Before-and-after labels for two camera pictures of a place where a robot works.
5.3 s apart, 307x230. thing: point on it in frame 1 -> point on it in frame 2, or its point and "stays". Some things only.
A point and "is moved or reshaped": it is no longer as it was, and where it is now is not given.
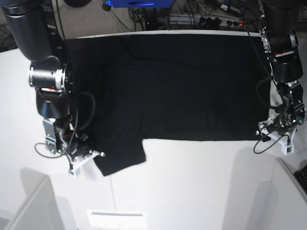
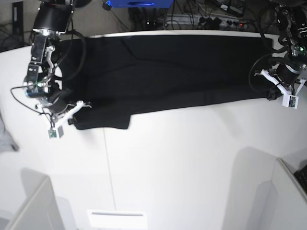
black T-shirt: (125, 89) is moved or reshaped
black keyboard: (301, 176) stays
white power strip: (194, 20) stays
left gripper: (79, 147) -> (59, 101)
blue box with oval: (141, 3) stays
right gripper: (278, 122) -> (287, 75)
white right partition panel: (282, 203) stays
